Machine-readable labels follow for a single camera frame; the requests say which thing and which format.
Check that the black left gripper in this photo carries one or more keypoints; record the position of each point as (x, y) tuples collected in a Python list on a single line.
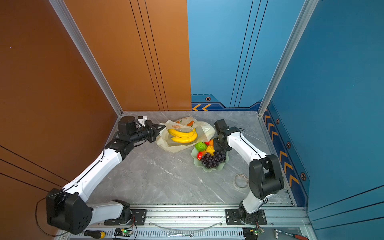
[(153, 132)]

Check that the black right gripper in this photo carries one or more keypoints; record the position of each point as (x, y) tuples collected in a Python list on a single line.
[(217, 148)]

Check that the green orange papaya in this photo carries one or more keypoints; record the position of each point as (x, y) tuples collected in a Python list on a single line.
[(210, 149)]

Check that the cream plastic bag orange print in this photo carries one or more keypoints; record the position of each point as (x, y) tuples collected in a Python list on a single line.
[(204, 130)]

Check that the dark purple grape bunch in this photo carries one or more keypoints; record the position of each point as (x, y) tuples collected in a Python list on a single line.
[(214, 161)]

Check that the yellow banana bunch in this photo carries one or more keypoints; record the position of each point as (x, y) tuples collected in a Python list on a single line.
[(183, 138)]

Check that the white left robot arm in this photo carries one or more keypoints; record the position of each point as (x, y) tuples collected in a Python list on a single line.
[(67, 208)]

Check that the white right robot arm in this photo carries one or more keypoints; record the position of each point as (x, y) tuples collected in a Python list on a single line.
[(265, 176)]

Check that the small red fruit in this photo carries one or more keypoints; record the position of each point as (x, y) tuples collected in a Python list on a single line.
[(200, 155)]

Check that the light green fruit plate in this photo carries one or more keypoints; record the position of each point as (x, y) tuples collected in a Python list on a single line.
[(198, 163)]

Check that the small circuit board right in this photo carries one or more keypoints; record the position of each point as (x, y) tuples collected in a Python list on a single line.
[(256, 232)]

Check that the green circuit board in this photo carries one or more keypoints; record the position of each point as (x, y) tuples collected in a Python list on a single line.
[(123, 233)]

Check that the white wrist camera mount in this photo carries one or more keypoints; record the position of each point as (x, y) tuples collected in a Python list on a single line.
[(142, 119)]

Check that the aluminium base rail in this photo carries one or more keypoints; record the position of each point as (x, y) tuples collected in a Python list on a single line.
[(208, 222)]

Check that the yellow handled screwdriver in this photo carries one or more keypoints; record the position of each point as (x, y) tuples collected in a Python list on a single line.
[(97, 234)]

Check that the red handled tool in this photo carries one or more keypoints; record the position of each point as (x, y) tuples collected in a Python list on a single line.
[(278, 232)]

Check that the aluminium corner post left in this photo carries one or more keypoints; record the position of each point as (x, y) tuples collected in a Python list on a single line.
[(75, 34)]

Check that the aluminium corner post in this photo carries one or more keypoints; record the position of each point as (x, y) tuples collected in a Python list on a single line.
[(75, 34), (295, 36)]

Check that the aluminium corner post right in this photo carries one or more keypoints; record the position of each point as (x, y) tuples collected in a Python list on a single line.
[(295, 36)]

